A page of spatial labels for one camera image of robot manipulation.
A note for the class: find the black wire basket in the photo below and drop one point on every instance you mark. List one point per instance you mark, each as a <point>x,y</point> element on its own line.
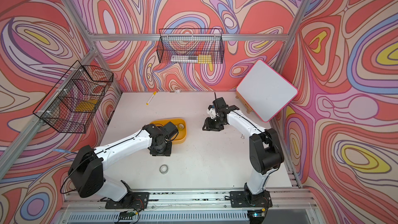
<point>79,83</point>
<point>183,45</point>

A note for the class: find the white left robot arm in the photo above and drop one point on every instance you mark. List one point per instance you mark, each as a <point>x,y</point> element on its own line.
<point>87,170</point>

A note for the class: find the black wire basket back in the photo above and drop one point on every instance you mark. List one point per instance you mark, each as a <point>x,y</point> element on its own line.
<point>183,45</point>

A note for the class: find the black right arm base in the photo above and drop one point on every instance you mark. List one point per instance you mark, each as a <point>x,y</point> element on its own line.
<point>244,198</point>

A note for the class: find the grey clear tape roll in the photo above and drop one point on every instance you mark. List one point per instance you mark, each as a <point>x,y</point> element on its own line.
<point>164,169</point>

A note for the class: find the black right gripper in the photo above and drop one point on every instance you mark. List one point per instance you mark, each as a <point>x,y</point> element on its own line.
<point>210,127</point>

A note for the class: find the yellow plastic storage box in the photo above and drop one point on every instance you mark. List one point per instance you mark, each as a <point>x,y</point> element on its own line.
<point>182,134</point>

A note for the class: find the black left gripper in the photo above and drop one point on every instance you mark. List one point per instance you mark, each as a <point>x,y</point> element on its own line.
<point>155,153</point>

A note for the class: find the yellow item in back basket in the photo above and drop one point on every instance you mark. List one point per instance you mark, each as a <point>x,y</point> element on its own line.
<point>204,59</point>

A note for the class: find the yellow capped white marker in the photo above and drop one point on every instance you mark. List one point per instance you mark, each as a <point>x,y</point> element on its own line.
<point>151,98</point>

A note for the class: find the blue cloth bundle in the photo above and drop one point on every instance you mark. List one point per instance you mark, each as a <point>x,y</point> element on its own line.
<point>64,151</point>

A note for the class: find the black wire basket left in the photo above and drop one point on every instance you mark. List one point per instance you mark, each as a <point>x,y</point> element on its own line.
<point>79,83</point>

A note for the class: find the white board pink edge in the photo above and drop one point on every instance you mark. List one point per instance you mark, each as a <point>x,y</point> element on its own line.
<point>266,91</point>

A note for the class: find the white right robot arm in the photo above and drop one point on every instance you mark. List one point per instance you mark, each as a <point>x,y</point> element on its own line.
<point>265,150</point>

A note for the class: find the yellow-green tape roll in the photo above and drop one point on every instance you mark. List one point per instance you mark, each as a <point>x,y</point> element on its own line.
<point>181,127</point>

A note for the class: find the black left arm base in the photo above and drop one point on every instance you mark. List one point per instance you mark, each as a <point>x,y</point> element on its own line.
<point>132,200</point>

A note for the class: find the yellow block in basket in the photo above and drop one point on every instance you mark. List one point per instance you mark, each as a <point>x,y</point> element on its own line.
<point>88,106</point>

